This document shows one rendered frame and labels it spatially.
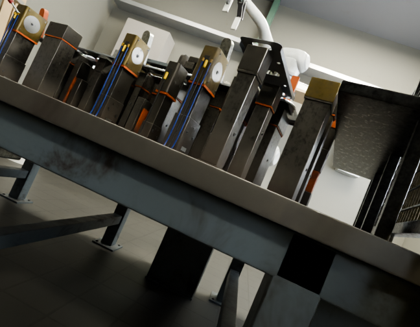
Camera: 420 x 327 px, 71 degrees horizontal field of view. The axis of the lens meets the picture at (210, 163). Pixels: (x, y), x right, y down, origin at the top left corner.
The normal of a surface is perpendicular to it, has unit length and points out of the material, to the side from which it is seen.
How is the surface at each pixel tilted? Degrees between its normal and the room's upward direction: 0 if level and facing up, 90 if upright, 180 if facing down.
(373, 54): 90
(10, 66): 90
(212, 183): 90
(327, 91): 90
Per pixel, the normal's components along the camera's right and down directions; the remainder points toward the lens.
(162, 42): -0.11, -0.11
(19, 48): 0.84, 0.34
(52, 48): -0.36, -0.22
